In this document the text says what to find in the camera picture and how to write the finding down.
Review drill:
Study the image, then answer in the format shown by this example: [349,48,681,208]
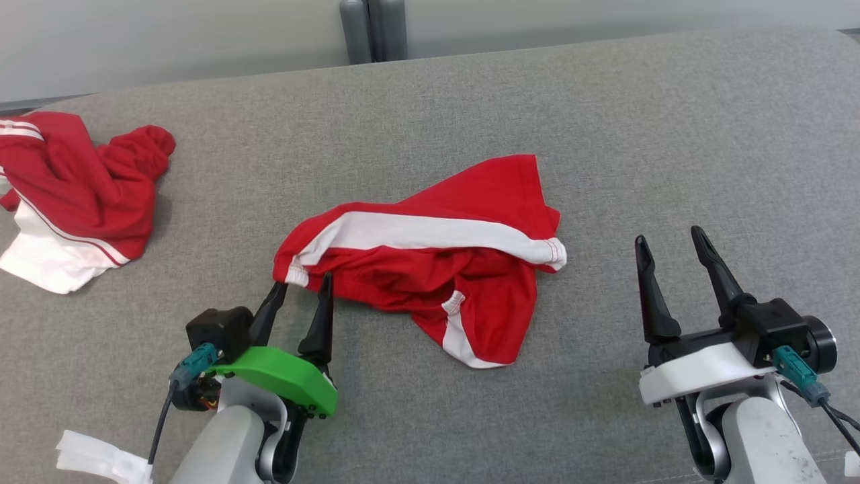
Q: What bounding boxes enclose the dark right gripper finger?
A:
[691,226,748,329]
[635,235,683,345]

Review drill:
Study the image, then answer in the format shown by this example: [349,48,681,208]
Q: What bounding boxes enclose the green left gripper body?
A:
[171,346,339,418]

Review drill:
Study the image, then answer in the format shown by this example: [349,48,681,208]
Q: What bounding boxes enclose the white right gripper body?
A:
[640,317,839,405]

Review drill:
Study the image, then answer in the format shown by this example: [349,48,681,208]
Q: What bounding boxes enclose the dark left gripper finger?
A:
[249,281,288,346]
[298,272,335,367]

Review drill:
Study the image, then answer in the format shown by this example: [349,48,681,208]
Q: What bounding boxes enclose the red shorts with white stripe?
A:
[273,154,567,370]

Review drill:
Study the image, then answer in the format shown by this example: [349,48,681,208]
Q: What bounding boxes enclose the red and white jersey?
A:
[0,111,177,295]

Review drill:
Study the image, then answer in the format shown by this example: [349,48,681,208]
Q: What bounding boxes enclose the grey fabric sofa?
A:
[0,27,860,484]

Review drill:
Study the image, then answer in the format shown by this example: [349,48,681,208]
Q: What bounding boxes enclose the left black cable teal connector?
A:
[148,343,220,466]

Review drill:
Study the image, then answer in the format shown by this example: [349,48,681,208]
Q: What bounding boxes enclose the black cable teal connector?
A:
[771,346,860,459]
[148,343,220,466]

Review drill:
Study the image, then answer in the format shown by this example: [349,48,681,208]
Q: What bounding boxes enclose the right black cable teal connector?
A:
[771,346,860,459]

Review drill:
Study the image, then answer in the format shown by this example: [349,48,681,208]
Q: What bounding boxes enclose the grey rounded partition post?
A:
[368,0,409,63]
[339,0,374,65]

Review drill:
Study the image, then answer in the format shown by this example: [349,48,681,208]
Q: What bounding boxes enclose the grey baseboard rail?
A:
[0,94,93,114]

